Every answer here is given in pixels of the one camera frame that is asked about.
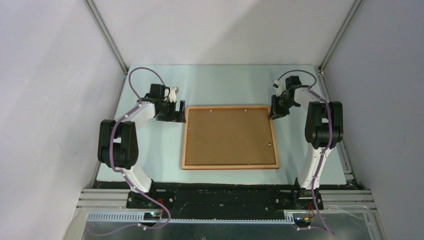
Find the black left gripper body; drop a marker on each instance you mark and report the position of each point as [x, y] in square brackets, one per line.
[168, 111]

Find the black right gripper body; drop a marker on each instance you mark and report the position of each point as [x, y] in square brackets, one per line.
[287, 103]

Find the wooden picture frame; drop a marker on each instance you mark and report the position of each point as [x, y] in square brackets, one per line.
[228, 167]

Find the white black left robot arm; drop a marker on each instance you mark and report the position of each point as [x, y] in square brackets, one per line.
[118, 146]

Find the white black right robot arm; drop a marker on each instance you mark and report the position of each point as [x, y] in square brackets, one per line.
[323, 130]

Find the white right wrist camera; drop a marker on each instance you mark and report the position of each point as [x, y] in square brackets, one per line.
[280, 88]

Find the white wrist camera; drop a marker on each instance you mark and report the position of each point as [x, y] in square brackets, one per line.
[280, 88]
[172, 94]

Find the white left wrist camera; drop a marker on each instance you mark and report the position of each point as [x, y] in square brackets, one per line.
[172, 94]

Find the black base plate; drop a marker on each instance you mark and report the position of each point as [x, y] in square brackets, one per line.
[220, 204]

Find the aluminium front rail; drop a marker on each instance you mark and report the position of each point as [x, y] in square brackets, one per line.
[334, 201]

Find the grey slotted cable duct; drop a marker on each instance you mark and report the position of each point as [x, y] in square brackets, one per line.
[142, 217]

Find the aluminium rail left side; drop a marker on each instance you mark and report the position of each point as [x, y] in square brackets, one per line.
[111, 44]

